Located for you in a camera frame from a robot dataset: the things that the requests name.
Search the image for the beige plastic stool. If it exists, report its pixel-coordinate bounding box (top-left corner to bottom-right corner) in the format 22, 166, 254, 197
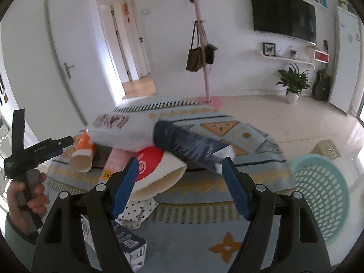
310, 139, 341, 160

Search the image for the black guitar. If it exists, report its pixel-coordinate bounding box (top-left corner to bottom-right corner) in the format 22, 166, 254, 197
312, 40, 331, 102

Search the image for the small black bag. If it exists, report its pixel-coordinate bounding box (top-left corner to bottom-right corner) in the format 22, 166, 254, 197
205, 44, 218, 65

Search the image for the red white paper cup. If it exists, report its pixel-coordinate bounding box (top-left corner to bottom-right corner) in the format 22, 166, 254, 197
130, 146, 187, 202

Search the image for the butterfly picture frame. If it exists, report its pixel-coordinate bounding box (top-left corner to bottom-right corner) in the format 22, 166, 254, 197
262, 43, 276, 57

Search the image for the pink snack package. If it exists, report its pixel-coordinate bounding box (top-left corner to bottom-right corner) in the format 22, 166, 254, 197
98, 148, 136, 184

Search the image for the clear plastic bag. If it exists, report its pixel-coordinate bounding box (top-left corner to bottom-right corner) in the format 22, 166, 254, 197
87, 112, 156, 152

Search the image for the navy carton on floor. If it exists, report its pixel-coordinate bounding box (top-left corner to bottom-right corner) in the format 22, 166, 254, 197
81, 215, 147, 272

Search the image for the pink coat rack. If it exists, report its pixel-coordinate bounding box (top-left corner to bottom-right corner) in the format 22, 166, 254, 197
194, 0, 223, 110

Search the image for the brown tote bag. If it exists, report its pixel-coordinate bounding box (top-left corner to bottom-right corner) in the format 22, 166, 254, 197
186, 20, 205, 72

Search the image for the white door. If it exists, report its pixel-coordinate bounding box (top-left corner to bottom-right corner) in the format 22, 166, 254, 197
48, 0, 125, 124

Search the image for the potted green plant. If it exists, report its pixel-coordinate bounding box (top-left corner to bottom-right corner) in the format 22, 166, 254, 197
276, 63, 310, 104

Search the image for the red white wall box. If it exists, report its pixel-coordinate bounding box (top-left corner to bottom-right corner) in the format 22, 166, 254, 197
313, 49, 329, 64

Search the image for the white tall cabinet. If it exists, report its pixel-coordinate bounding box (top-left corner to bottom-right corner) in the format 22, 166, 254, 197
329, 6, 361, 115

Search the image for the navy white milk carton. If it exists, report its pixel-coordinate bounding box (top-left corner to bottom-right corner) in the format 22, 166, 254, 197
153, 120, 235, 174

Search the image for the teal plastic laundry basket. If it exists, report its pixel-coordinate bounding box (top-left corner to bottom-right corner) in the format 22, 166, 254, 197
289, 154, 350, 245

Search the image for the white heart pattern bag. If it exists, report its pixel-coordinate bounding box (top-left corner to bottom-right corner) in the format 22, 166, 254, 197
115, 198, 158, 230

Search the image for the person's left hand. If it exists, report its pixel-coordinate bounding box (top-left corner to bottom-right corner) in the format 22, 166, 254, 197
7, 172, 49, 236

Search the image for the orange paper cup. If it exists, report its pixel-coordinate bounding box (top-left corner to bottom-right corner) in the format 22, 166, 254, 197
69, 131, 96, 173

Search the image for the white wall shelf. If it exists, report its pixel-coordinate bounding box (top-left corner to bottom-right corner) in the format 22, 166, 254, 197
256, 49, 316, 70

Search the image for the wall mounted black television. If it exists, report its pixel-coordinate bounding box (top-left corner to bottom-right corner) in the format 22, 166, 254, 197
251, 0, 316, 44

